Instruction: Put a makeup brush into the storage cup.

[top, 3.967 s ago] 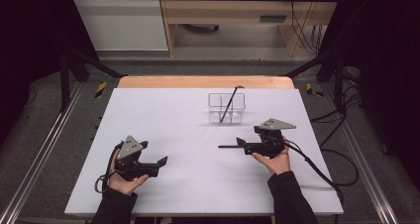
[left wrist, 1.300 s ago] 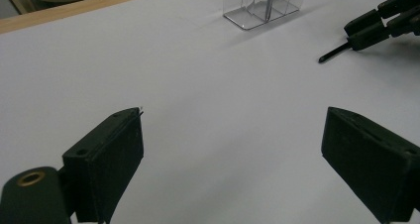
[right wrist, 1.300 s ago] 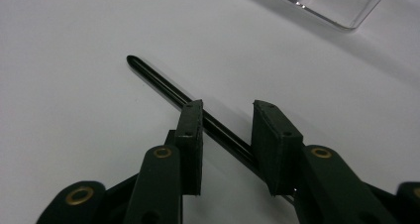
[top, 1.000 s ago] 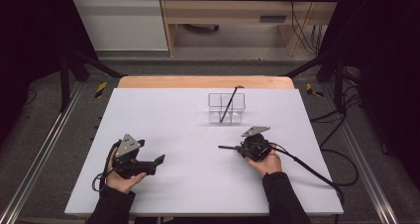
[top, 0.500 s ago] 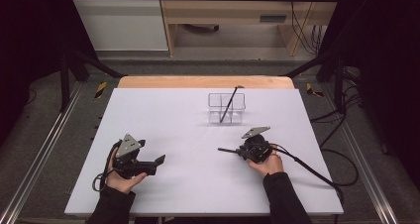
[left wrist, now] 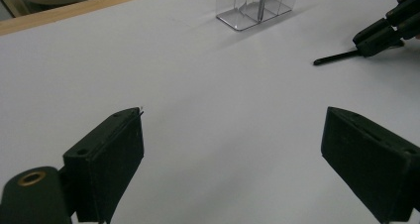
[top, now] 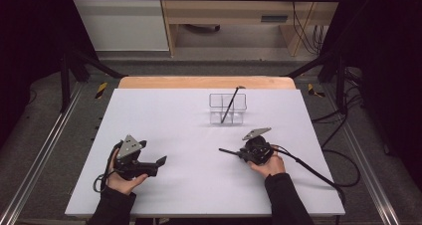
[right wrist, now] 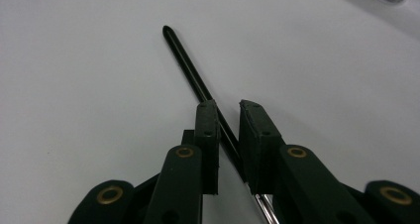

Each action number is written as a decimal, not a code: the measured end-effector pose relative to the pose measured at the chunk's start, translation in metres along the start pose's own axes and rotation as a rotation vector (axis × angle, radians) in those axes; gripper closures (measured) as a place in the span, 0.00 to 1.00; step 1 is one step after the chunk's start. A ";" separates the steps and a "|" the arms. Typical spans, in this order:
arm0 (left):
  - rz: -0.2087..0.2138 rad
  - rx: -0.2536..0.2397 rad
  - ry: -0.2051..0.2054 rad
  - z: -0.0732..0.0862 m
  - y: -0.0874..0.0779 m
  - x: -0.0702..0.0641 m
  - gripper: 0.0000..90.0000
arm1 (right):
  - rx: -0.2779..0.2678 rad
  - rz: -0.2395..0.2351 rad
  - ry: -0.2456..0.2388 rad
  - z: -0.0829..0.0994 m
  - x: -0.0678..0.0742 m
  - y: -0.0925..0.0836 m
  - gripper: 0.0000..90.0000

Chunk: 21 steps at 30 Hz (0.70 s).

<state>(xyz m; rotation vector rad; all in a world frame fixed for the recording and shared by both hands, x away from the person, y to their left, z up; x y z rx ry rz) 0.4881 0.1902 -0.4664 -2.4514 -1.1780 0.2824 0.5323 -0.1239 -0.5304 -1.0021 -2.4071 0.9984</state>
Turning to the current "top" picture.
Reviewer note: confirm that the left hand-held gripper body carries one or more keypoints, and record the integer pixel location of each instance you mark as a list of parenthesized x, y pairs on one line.
[(129, 148)]

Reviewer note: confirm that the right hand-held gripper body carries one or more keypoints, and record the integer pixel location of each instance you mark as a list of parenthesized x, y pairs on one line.
[(258, 150)]

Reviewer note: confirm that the black pen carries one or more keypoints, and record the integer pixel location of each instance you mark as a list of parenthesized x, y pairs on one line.
[(227, 151)]

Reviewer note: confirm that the clear acrylic organizer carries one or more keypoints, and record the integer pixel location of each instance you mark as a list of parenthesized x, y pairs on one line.
[(215, 117)]

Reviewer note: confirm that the black makeup brush silver ferrule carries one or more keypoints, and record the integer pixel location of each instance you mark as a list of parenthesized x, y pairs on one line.
[(232, 102)]

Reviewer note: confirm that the person's right hand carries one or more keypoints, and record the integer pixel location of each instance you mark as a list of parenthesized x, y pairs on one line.
[(273, 167)]

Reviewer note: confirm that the person's left hand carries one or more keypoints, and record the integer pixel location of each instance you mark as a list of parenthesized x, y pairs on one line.
[(121, 184)]

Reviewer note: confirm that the white table board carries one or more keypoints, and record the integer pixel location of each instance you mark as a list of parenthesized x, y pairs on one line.
[(192, 185)]

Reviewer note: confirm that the yellow black tape strip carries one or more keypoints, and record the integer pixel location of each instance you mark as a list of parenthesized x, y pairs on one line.
[(101, 90), (312, 89)]

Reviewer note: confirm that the wooden table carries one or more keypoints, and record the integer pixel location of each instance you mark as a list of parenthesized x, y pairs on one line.
[(199, 82)]

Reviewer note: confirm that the black metal stand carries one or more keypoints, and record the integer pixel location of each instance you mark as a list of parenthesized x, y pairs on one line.
[(340, 85), (65, 85)]

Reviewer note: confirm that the white cabinet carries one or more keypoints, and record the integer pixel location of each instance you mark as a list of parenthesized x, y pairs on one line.
[(122, 26)]

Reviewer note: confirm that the dark rectangular desk plate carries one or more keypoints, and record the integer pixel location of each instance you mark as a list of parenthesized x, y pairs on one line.
[(274, 18)]

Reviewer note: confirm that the dark curtain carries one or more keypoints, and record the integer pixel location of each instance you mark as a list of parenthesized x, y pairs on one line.
[(388, 69), (30, 52)]

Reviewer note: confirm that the light wooden desk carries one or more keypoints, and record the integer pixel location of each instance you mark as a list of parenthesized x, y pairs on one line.
[(225, 11)]

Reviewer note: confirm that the aluminium floor rail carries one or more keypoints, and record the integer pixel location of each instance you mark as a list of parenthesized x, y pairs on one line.
[(368, 172), (40, 158)]

